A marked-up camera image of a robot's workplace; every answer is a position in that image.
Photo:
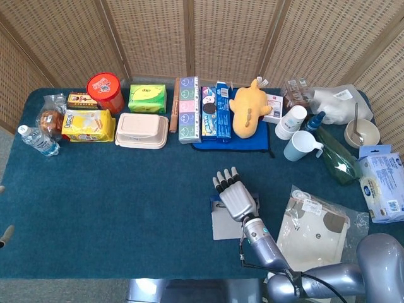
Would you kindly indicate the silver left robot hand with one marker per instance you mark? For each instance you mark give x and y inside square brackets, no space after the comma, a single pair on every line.
[8,233]

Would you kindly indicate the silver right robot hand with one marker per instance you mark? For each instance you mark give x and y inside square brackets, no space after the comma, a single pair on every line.
[238,202]

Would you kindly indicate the thin metal-framed eyeglasses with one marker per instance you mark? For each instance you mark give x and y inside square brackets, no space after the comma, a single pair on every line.
[221,205]

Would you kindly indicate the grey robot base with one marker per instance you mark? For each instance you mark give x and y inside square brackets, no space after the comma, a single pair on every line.
[189,292]

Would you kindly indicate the blue cloth mat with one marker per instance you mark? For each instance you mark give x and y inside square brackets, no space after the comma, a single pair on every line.
[262,135]

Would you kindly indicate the clear bag with beige cloth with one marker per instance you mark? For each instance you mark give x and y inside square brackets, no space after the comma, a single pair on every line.
[315,233]

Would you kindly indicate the light blue plastic cup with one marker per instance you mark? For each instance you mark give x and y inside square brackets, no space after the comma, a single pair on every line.
[300,145]

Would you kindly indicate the blue yellow cookie box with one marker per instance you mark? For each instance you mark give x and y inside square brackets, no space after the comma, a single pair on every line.
[209,123]

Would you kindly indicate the dark blue carton box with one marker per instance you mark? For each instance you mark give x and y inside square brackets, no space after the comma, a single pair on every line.
[223,116]

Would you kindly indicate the stack of white paper cups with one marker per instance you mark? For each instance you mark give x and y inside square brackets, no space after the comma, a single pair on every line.
[290,123]

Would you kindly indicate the yellow plush toy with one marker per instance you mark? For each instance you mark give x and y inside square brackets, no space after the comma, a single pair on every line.
[247,107]

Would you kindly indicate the clear water bottle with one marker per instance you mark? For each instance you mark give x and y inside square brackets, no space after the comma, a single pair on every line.
[38,140]

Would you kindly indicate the small white box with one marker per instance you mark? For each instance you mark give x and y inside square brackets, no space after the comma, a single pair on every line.
[273,107]

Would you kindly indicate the pastel multicolour tissue pack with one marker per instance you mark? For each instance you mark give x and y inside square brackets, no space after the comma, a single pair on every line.
[189,110]

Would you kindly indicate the dark blue spray bottle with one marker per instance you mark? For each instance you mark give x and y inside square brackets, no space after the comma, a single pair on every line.
[314,123]

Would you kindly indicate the wooden rolling pin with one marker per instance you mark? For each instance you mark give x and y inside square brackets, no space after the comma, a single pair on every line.
[174,110]

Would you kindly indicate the bread in clear bag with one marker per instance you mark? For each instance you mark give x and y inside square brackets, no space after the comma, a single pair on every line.
[50,120]

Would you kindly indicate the beige plastic lunch box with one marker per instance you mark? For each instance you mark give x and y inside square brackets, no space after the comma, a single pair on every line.
[140,129]

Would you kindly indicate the clear pack brown snacks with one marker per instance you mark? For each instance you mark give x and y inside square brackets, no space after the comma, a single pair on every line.
[293,91]

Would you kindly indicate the yellow biscuit pack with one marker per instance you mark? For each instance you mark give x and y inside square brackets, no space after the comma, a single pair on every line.
[88,126]

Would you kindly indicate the white powder plastic bag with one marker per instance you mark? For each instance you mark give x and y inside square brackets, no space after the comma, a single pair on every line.
[334,101]

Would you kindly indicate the green tissue pack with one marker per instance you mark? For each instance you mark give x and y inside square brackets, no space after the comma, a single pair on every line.
[146,96]

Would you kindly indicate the metal spoon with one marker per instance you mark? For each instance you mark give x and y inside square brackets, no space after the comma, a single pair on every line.
[356,116]

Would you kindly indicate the blue white mask box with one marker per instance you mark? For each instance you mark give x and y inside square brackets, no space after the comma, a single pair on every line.
[385,186]

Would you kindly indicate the beige bowl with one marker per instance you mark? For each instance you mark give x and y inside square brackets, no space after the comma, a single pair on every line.
[369,129]

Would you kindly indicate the small brown yellow box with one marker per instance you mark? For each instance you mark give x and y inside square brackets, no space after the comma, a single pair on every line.
[80,100]

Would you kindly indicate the woven rattan folding screen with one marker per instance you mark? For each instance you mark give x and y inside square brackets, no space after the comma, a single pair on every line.
[221,31]

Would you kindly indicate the orange tub with red lid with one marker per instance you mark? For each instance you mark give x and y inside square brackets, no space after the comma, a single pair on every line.
[104,86]

